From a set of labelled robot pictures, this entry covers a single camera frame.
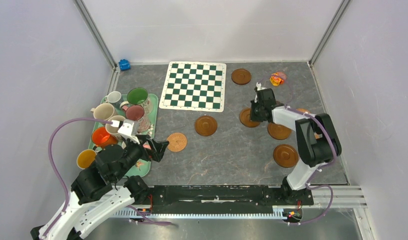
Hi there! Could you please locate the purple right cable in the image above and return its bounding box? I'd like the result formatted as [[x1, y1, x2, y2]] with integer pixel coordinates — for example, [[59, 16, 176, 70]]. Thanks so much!
[[263, 75, 339, 226]]

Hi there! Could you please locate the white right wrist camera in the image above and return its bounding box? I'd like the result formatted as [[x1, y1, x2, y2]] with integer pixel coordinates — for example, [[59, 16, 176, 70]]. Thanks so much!
[[254, 82, 266, 103]]

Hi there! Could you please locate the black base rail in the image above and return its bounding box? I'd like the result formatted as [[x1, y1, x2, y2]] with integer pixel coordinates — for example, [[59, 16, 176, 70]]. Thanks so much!
[[134, 185, 314, 214]]

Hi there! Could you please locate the green floral tray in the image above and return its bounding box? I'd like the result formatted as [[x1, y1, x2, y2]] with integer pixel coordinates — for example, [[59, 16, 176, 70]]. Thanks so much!
[[88, 93, 159, 177]]

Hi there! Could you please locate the pink ghost pattern mug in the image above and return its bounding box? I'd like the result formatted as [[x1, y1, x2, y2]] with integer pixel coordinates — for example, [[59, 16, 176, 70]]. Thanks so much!
[[125, 105, 151, 133]]

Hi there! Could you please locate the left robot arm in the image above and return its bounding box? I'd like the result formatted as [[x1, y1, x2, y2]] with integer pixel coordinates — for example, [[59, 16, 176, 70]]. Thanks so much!
[[30, 135, 169, 240]]

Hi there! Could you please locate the woven rattan coaster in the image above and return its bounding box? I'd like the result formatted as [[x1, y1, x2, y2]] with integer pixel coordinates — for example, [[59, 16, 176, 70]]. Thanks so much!
[[167, 132, 187, 152], [296, 108, 310, 115]]

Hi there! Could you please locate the orange pink toy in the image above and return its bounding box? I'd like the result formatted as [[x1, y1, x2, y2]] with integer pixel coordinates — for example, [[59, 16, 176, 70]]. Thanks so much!
[[270, 71, 287, 87]]

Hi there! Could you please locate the purple cable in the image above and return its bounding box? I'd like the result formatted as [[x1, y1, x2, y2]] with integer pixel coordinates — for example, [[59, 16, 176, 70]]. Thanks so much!
[[263, 75, 339, 226], [38, 117, 120, 240]]

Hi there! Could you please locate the green interior cartoon mug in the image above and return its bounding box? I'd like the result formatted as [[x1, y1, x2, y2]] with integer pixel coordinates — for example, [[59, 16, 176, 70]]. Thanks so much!
[[127, 87, 153, 114]]

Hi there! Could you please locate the orange mug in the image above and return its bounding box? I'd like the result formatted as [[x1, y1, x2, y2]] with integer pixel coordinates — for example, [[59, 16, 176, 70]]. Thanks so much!
[[91, 126, 118, 148]]

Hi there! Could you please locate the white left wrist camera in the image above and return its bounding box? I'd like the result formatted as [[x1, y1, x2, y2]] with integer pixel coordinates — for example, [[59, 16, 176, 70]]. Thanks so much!
[[110, 119, 140, 144]]

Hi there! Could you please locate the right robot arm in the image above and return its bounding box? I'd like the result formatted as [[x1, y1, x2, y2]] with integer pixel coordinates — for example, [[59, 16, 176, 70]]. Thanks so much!
[[250, 85, 342, 204]]

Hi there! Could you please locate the blue toy block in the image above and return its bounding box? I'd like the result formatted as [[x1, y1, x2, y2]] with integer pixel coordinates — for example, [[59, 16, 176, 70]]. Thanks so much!
[[118, 59, 131, 71]]

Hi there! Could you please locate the grey white mug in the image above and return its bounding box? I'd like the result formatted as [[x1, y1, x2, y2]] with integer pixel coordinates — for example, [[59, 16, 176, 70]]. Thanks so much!
[[103, 91, 124, 109]]

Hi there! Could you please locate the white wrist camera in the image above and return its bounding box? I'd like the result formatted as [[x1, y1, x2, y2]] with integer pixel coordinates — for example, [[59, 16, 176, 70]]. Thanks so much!
[[110, 119, 140, 144], [254, 82, 266, 103]]

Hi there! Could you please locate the brown wooden ridged coaster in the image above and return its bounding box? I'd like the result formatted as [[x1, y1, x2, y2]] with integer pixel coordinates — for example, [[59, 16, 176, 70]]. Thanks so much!
[[273, 144, 299, 168], [239, 107, 260, 128], [194, 115, 218, 137], [267, 123, 292, 140]]

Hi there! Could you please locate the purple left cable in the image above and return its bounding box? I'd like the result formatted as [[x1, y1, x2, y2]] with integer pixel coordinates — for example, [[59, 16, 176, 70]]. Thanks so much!
[[38, 117, 120, 240]]

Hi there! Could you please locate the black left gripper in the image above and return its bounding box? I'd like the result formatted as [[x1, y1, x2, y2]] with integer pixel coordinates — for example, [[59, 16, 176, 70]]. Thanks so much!
[[113, 133, 170, 181]]

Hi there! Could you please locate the green white chessboard mat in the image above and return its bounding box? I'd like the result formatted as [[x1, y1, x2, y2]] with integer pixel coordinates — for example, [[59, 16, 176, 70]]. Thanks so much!
[[159, 61, 227, 113]]

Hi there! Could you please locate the yellow interior mug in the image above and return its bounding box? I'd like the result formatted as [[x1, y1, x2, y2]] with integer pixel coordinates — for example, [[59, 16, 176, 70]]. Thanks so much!
[[76, 149, 97, 169]]

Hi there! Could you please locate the beige mug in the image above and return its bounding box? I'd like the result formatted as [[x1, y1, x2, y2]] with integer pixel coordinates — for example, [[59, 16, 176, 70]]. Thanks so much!
[[90, 103, 119, 121]]

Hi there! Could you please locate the brown wooden far coaster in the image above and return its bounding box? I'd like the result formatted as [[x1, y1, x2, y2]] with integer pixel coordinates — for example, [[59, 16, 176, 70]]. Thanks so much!
[[231, 68, 252, 85]]

